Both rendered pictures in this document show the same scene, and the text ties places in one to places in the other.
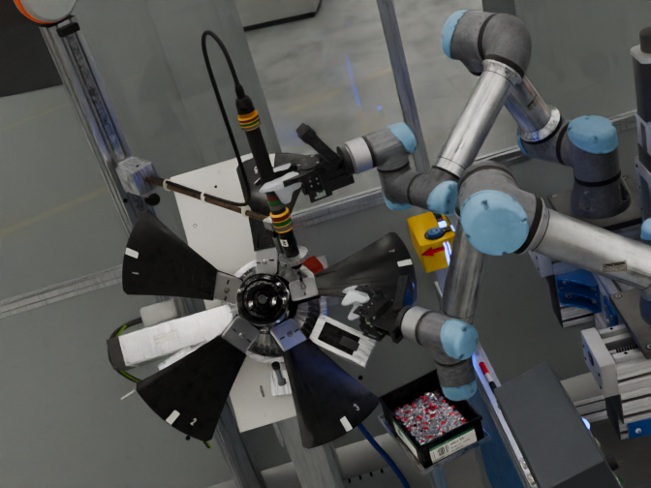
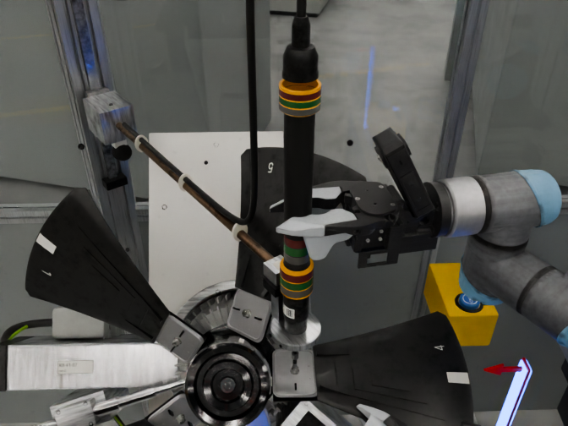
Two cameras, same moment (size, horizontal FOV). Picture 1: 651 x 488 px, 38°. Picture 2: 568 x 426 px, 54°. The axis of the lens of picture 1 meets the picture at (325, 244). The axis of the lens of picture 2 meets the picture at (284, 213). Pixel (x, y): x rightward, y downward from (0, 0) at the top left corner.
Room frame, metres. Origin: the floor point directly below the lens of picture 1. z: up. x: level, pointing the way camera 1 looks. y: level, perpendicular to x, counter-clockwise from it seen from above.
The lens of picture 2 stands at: (1.31, 0.11, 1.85)
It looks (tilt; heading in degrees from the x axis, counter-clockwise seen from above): 35 degrees down; 358
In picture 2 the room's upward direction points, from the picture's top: straight up
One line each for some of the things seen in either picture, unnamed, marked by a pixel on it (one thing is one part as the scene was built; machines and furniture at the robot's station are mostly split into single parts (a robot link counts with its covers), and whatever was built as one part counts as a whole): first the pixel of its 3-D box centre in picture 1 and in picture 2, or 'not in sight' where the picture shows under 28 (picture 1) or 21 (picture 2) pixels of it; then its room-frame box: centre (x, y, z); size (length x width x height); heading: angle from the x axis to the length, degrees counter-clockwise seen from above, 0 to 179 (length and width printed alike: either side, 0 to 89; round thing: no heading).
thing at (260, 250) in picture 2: (204, 198); (183, 183); (2.09, 0.25, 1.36); 0.54 x 0.01 x 0.01; 35
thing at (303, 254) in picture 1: (285, 239); (291, 303); (1.85, 0.08, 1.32); 0.09 x 0.07 x 0.10; 35
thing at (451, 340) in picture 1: (448, 336); not in sight; (1.52, -0.18, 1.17); 0.11 x 0.08 x 0.09; 37
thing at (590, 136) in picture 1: (591, 146); not in sight; (2.06, -0.71, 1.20); 0.13 x 0.12 x 0.14; 31
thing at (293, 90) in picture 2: (249, 120); (299, 96); (1.84, 0.08, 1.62); 0.04 x 0.04 x 0.03
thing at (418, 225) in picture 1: (434, 241); (457, 305); (2.14, -0.28, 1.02); 0.16 x 0.10 x 0.11; 0
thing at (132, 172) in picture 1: (137, 175); (109, 116); (2.36, 0.44, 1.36); 0.10 x 0.07 x 0.08; 35
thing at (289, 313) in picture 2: (268, 181); (297, 213); (1.84, 0.08, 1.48); 0.04 x 0.04 x 0.46
